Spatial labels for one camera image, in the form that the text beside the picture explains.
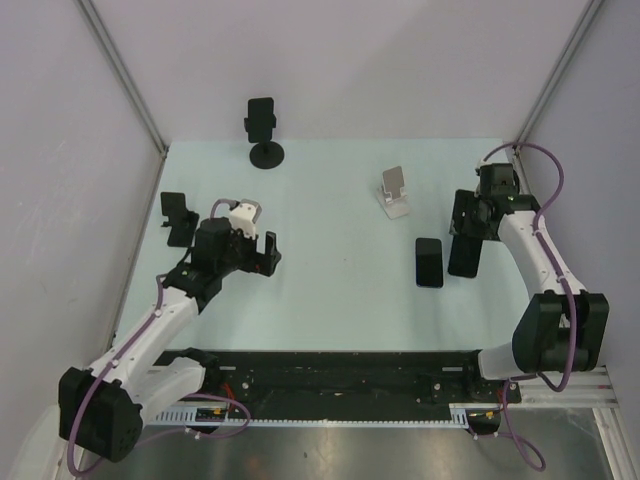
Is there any black folding phone stand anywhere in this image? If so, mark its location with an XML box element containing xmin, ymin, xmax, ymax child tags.
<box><xmin>160</xmin><ymin>192</ymin><xmax>199</xmax><ymax>248</ymax></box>

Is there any white folding phone stand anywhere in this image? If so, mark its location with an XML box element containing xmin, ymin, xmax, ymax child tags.
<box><xmin>376</xmin><ymin>166</ymin><xmax>410</xmax><ymax>220</ymax></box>

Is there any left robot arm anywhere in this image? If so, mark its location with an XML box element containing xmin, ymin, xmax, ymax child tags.
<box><xmin>58</xmin><ymin>216</ymin><xmax>282</xmax><ymax>462</ymax></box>

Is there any black round base phone stand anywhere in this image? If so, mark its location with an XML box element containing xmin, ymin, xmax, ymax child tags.
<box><xmin>248</xmin><ymin>134</ymin><xmax>285</xmax><ymax>170</ymax></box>

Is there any right aluminium frame post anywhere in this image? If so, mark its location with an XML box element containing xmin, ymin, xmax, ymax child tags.
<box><xmin>509</xmin><ymin>0</ymin><xmax>609</xmax><ymax>159</ymax></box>

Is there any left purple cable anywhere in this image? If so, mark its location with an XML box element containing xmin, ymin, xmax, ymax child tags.
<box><xmin>64</xmin><ymin>198</ymin><xmax>236</xmax><ymax>476</ymax></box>

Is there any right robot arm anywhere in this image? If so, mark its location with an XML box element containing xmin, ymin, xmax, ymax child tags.
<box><xmin>447</xmin><ymin>163</ymin><xmax>610</xmax><ymax>401</ymax></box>

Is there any white slotted cable duct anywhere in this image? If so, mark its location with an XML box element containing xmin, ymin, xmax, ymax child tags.
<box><xmin>148</xmin><ymin>401</ymin><xmax>501</xmax><ymax>428</ymax></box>

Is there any aluminium frame post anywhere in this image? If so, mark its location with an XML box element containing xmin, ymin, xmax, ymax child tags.
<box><xmin>74</xmin><ymin>0</ymin><xmax>169</xmax><ymax>159</ymax></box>
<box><xmin>509</xmin><ymin>0</ymin><xmax>609</xmax><ymax>159</ymax></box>

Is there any black phone on round stand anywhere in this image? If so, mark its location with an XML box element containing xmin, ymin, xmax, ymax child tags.
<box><xmin>244</xmin><ymin>97</ymin><xmax>276</xmax><ymax>144</ymax></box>

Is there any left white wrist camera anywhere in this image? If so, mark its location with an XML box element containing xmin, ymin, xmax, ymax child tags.
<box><xmin>228</xmin><ymin>199</ymin><xmax>262</xmax><ymax>240</ymax></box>

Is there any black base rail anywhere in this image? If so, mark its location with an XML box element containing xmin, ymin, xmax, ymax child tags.
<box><xmin>149</xmin><ymin>349</ymin><xmax>526</xmax><ymax>421</ymax></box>

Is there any black phone blue edge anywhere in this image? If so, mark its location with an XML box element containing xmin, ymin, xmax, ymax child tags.
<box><xmin>415</xmin><ymin>238</ymin><xmax>444</xmax><ymax>288</ymax></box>

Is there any purple cable loop under rail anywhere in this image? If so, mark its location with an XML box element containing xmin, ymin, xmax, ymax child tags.
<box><xmin>499</xmin><ymin>379</ymin><xmax>549</xmax><ymax>474</ymax></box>

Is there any left aluminium frame post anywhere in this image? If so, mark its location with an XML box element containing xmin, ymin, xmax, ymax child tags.
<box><xmin>74</xmin><ymin>0</ymin><xmax>169</xmax><ymax>159</ymax></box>

